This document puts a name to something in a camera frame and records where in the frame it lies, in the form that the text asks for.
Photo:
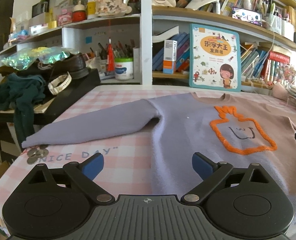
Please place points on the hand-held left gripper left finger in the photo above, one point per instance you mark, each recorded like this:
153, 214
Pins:
94, 166

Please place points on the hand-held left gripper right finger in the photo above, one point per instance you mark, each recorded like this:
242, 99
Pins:
201, 165

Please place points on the purple and pink sweater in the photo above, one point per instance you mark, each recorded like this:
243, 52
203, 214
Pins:
177, 135

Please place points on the pink round plush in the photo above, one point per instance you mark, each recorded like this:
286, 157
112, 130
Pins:
280, 91

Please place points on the pile of silver coins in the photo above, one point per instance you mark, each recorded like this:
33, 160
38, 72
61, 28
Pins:
37, 153

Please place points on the pink checked cartoon desk mat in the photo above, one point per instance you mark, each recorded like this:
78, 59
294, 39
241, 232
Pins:
100, 100

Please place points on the row of thin colourful books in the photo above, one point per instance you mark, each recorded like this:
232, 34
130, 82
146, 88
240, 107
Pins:
252, 62

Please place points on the black box stand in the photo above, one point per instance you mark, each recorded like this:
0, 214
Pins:
80, 87

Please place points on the white wrist watch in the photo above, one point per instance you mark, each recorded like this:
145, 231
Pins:
60, 83

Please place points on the white pen organizer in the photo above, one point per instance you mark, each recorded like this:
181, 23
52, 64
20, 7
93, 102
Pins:
285, 27

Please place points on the white can with green lid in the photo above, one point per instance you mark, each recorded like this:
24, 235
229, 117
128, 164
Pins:
124, 70

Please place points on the white canvas pouch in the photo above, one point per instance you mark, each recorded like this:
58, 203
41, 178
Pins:
95, 63

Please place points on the dark green cloth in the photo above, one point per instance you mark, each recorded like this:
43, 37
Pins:
25, 90

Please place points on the teal children's picture book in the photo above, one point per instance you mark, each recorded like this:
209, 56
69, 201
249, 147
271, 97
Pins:
212, 62

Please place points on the brown leather shoe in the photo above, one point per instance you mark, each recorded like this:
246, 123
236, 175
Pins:
73, 65

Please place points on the white and orange carton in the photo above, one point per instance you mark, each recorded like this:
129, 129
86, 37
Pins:
169, 55

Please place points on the row of blue books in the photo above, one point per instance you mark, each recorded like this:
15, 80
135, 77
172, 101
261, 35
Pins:
160, 55

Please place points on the bunch of pens and pencils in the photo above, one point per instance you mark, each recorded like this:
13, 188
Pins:
120, 50

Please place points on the smartphone with lit screen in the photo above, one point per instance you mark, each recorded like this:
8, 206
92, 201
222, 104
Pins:
247, 16

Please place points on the iridescent plastic bag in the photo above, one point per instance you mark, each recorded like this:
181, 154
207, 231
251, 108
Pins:
20, 60

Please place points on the white and wood bookshelf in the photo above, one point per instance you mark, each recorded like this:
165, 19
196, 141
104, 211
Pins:
146, 42

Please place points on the pink cartoon box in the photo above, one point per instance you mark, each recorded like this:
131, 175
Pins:
64, 18

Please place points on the red and white doll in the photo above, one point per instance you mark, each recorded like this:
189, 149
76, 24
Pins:
78, 16

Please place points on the cartoon hanging charm red tassel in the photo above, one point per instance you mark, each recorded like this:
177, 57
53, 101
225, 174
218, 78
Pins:
110, 5

